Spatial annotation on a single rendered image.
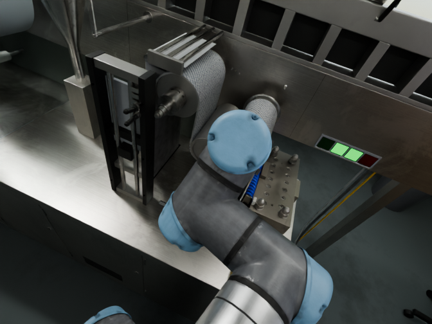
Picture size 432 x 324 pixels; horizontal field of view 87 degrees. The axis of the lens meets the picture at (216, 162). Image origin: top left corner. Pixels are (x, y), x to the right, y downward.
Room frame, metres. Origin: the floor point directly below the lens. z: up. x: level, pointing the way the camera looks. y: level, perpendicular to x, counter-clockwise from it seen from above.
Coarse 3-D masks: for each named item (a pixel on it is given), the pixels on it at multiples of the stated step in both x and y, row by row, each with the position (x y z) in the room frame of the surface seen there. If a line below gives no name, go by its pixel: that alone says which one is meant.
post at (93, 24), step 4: (88, 0) 0.65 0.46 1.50; (92, 0) 0.66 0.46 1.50; (88, 4) 0.65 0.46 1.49; (92, 4) 0.66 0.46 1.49; (88, 8) 0.65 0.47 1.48; (92, 8) 0.66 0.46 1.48; (88, 12) 0.66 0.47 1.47; (92, 12) 0.66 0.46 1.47; (92, 16) 0.66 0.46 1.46; (92, 20) 0.65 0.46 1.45; (92, 24) 0.65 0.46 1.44; (92, 28) 0.65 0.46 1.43; (96, 28) 0.66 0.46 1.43; (92, 32) 0.65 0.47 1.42; (96, 32) 0.66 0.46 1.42
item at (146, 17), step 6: (144, 12) 0.95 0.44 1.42; (138, 18) 0.88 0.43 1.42; (144, 18) 0.91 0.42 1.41; (150, 18) 0.94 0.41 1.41; (120, 24) 0.78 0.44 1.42; (126, 24) 0.80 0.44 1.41; (132, 24) 0.84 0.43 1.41; (102, 30) 0.69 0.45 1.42; (108, 30) 0.71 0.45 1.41; (114, 30) 0.74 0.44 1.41; (96, 36) 0.66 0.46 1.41
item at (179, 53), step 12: (204, 24) 0.91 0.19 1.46; (192, 36) 0.81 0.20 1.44; (204, 36) 0.81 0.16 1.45; (216, 36) 0.83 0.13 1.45; (168, 48) 0.63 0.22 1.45; (180, 48) 0.64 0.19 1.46; (192, 48) 0.71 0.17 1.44; (204, 48) 0.74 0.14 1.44; (156, 60) 0.56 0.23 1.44; (168, 60) 0.56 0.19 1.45; (180, 60) 0.56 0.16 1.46; (192, 60) 0.63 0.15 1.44; (180, 72) 0.55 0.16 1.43
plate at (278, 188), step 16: (272, 160) 0.80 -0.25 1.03; (288, 160) 0.83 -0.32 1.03; (272, 176) 0.69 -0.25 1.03; (288, 176) 0.73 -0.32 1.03; (256, 192) 0.58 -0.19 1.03; (272, 192) 0.61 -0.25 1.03; (288, 192) 0.63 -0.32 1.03; (272, 208) 0.53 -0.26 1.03; (272, 224) 0.48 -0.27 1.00; (288, 224) 0.48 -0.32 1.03
